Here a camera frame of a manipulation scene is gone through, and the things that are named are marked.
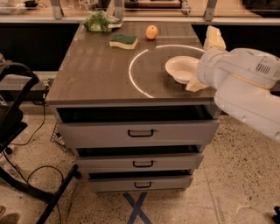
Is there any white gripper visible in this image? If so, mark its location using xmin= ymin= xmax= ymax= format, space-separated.
xmin=185 ymin=25 xmax=229 ymax=92

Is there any white paper bowl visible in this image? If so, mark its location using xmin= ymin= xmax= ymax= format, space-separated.
xmin=165 ymin=56 xmax=199 ymax=84

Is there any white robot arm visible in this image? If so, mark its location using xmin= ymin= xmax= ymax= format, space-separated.
xmin=186 ymin=25 xmax=280 ymax=142

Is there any orange fruit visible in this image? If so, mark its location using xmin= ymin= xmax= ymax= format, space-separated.
xmin=145 ymin=25 xmax=158 ymax=39

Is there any green and yellow sponge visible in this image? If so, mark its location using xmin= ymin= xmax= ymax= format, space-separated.
xmin=109 ymin=33 xmax=138 ymax=50

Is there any top grey drawer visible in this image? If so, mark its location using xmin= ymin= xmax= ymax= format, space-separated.
xmin=58 ymin=120 xmax=219 ymax=149

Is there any grey drawer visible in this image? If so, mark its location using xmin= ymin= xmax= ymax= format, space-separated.
xmin=58 ymin=120 xmax=219 ymax=149
xmin=87 ymin=175 xmax=193 ymax=193
xmin=76 ymin=153 xmax=203 ymax=173

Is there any grey drawer cabinet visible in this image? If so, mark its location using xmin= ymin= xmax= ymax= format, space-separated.
xmin=47 ymin=22 xmax=220 ymax=182

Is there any green crumpled snack bag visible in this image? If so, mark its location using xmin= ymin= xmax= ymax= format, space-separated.
xmin=82 ymin=10 xmax=123 ymax=32

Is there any middle grey drawer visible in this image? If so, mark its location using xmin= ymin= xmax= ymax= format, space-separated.
xmin=76 ymin=153 xmax=203 ymax=173

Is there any bottom grey drawer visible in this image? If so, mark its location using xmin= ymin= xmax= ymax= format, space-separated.
xmin=87 ymin=175 xmax=193 ymax=193

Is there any black floor cable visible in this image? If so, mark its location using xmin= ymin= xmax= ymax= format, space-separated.
xmin=2 ymin=99 xmax=65 ymax=224

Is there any black chair frame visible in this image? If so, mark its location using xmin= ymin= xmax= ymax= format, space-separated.
xmin=0 ymin=60 xmax=81 ymax=224

